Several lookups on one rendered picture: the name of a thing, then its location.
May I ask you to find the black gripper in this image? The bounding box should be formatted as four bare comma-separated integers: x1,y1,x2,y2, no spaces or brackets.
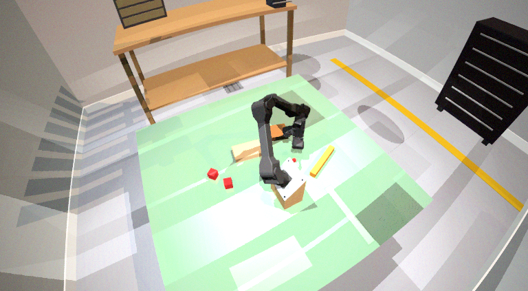
292,126,305,150

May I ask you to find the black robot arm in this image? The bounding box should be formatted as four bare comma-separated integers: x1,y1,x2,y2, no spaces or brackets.
251,93,311,189

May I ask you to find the red cube block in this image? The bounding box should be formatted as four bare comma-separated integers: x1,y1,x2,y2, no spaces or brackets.
223,177,233,189
208,168,219,181

